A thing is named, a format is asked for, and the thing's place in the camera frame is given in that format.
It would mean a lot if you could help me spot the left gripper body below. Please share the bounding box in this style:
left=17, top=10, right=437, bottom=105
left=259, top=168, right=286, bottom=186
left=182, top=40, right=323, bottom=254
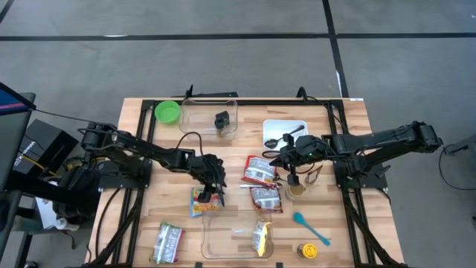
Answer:
left=193, top=153, right=228, bottom=189

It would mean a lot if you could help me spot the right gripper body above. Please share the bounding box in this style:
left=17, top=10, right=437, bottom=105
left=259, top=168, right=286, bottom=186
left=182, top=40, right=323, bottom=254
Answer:
left=282, top=133, right=330, bottom=187

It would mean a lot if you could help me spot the blue beef ramen packet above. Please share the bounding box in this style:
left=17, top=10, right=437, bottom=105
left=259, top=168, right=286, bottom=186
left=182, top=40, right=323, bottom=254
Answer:
left=190, top=186, right=225, bottom=218

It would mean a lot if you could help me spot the dark metal spoon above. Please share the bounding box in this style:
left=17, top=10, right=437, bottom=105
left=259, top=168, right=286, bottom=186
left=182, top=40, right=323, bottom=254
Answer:
left=263, top=124, right=306, bottom=150

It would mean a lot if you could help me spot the yellow ramen packet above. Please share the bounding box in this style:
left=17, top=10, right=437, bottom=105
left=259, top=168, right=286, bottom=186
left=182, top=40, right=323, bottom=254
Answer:
left=251, top=220, right=272, bottom=258

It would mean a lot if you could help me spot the green ramen packet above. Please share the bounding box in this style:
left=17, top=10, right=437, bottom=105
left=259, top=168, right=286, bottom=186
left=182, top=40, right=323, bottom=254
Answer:
left=149, top=220, right=186, bottom=265

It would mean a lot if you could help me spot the red ramen packet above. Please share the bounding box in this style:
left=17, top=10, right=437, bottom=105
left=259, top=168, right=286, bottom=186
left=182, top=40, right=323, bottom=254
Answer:
left=248, top=185, right=284, bottom=214
left=241, top=155, right=279, bottom=187

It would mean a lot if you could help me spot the small cup of brown liquid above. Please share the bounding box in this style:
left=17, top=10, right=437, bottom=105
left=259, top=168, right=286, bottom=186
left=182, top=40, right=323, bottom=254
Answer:
left=285, top=182, right=308, bottom=202

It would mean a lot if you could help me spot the white plastic tray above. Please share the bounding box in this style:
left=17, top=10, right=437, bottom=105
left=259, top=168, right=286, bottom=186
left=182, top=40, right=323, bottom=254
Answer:
left=262, top=118, right=309, bottom=155

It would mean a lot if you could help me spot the clear plastic bin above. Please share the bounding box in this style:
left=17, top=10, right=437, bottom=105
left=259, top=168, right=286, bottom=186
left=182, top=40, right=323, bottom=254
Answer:
left=178, top=98, right=239, bottom=141
left=200, top=208, right=275, bottom=261

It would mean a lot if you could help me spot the teal plastic spoon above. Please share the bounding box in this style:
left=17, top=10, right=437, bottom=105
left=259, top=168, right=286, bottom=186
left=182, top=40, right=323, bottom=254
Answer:
left=292, top=211, right=332, bottom=247

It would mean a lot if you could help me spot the green plastic bowl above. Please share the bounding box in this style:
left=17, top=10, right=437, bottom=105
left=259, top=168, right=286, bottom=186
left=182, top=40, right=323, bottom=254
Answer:
left=154, top=100, right=182, bottom=126

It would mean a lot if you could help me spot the yellow-lidded jar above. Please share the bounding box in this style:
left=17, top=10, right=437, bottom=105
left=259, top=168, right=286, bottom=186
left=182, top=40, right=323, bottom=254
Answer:
left=296, top=243, right=319, bottom=260

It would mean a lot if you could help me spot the white paper sheet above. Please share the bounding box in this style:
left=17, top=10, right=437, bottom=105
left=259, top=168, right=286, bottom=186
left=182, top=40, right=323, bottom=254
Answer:
left=35, top=197, right=68, bottom=230

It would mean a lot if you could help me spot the black case with white lettering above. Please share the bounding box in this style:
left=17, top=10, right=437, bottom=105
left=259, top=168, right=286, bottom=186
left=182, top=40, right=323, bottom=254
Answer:
left=14, top=118, right=80, bottom=176

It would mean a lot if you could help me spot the monitor with blue screen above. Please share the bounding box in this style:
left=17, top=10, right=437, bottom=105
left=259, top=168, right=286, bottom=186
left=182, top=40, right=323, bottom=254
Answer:
left=0, top=80, right=37, bottom=194

